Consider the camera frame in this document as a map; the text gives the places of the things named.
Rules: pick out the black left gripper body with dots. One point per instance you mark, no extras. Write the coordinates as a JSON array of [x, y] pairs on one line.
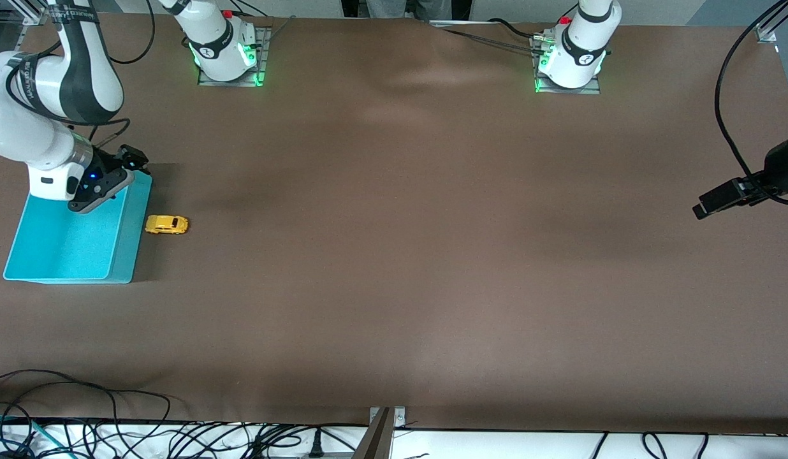
[[783, 167]]

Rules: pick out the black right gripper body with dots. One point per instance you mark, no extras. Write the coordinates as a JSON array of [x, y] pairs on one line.
[[105, 164]]

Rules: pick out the yellow toy beetle car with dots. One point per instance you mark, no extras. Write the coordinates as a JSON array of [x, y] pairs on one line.
[[166, 224]]

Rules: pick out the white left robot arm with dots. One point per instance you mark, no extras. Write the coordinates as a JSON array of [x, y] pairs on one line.
[[582, 44]]

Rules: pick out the turquoise plastic bin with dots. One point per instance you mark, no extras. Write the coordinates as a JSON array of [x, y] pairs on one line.
[[69, 248]]

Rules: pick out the brown table cover sheet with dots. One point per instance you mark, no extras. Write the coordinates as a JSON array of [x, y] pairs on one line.
[[394, 255]]

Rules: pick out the person in grey trousers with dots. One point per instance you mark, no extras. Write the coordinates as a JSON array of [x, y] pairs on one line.
[[387, 7]]

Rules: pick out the black power plug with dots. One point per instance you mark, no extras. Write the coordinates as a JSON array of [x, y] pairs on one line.
[[315, 443]]

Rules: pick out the small metal corner bracket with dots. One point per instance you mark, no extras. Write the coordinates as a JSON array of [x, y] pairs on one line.
[[765, 33]]

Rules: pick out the aluminium frame profile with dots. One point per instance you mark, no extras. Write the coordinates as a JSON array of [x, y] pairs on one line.
[[30, 7]]

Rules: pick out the metal camera pole bracket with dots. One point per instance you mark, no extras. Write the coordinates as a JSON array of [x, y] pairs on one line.
[[381, 433]]

